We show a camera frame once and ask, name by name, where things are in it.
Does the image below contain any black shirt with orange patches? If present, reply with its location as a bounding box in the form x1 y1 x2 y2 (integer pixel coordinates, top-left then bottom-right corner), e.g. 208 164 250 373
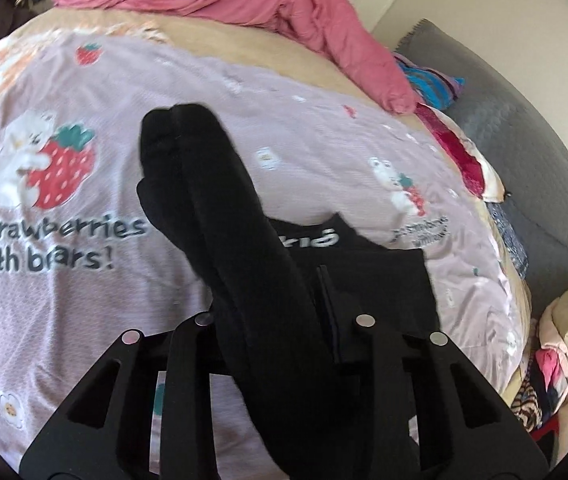
135 102 442 480

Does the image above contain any grey sofa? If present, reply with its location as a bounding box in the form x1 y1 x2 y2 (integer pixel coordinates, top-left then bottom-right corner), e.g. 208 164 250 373
393 18 568 322

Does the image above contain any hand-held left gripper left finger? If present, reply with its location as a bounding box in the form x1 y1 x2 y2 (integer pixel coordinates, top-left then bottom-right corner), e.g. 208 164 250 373
19 311 227 480

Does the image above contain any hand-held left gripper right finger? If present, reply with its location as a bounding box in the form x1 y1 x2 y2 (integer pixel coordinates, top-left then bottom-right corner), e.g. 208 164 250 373
336 312 549 480

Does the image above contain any red patterned cloth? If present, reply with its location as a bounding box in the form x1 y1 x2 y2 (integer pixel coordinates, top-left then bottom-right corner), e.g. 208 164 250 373
415 102 488 202

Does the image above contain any blue purple striped cloth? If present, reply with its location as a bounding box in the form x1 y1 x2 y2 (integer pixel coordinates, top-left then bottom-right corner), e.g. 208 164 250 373
393 51 466 112

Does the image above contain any strawberry bear printed blanket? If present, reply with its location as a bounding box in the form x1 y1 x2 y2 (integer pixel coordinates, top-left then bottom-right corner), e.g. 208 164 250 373
0 25 539 443

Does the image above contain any blue patterned cloth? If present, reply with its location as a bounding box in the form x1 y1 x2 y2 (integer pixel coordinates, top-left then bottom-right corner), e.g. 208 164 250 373
488 200 530 277

